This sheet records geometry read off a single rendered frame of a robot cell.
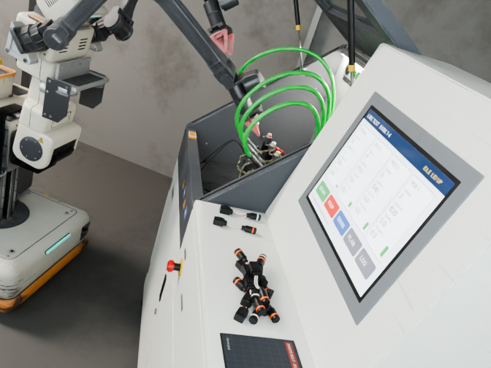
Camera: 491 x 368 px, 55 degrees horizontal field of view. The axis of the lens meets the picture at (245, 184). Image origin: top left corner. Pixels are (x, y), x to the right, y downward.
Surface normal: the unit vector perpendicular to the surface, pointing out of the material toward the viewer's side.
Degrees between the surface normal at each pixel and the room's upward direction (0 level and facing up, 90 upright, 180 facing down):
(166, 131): 90
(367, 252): 76
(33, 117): 90
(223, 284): 0
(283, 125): 90
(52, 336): 0
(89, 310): 0
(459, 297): 90
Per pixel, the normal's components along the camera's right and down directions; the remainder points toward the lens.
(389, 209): -0.85, -0.40
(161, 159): -0.24, 0.35
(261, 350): 0.30, -0.86
